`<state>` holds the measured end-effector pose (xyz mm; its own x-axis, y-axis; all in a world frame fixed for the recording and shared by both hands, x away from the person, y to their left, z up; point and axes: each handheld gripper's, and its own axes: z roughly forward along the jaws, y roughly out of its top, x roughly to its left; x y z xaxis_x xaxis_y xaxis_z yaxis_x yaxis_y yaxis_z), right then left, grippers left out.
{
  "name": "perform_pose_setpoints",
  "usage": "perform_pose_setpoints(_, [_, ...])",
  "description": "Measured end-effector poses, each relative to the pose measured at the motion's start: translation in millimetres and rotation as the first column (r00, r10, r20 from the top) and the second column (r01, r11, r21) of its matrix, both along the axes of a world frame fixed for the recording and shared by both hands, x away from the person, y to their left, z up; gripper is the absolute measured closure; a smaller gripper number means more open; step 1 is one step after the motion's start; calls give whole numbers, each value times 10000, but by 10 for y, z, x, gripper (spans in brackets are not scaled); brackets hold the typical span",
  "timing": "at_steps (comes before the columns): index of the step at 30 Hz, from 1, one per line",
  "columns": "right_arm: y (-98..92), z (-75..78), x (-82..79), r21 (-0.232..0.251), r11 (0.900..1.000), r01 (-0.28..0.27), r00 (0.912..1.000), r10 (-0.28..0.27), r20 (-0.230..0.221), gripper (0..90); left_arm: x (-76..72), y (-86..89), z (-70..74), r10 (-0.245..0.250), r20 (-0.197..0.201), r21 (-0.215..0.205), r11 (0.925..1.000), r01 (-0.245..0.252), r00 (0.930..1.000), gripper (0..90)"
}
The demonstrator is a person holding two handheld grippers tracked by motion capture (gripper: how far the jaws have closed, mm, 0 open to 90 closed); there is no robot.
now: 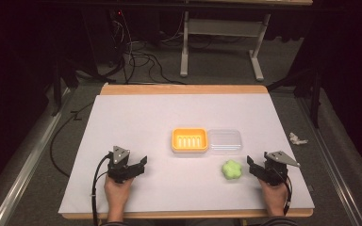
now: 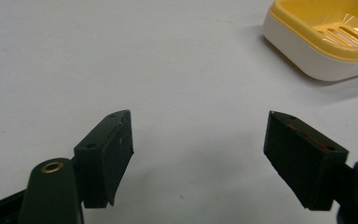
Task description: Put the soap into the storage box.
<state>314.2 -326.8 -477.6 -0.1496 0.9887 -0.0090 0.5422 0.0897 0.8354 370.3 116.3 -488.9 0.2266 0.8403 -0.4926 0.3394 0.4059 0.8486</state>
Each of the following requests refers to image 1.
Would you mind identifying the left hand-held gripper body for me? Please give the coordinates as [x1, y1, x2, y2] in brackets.
[107, 145, 132, 185]

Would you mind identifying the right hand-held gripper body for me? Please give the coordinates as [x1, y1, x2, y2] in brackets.
[263, 151, 302, 186]

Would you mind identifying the person's right hand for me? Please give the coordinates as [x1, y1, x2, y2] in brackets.
[258, 179, 288, 218]

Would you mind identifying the white table mat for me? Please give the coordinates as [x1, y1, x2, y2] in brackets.
[58, 92, 316, 215]

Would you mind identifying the green flower-shaped soap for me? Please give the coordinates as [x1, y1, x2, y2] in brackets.
[221, 159, 243, 181]

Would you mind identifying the crumpled white tissue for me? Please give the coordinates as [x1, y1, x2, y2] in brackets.
[288, 132, 309, 146]

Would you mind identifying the clear plastic soap dish lid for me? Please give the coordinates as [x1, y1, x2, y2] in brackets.
[206, 128, 244, 155]

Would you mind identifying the orange soap dish tray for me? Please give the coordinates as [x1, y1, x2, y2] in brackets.
[171, 127, 209, 154]

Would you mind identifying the black metal stand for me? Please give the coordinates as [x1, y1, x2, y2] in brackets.
[266, 67, 324, 129]
[50, 53, 107, 117]

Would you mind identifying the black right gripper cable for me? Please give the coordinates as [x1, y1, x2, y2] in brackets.
[281, 172, 294, 217]

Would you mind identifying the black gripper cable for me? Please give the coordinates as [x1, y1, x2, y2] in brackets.
[90, 153, 111, 226]
[281, 172, 294, 217]

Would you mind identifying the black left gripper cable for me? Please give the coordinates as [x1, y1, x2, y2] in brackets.
[90, 153, 111, 226]

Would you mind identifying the grey metal floor rail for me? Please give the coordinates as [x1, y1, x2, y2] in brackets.
[296, 97, 362, 226]
[0, 88, 74, 226]

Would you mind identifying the black floor cable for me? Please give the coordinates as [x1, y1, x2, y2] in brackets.
[49, 102, 94, 179]

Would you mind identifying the tangle of floor cables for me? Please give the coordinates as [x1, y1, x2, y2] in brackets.
[107, 8, 187, 86]

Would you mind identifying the white metal desk frame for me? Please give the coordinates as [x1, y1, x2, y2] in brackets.
[179, 10, 272, 83]

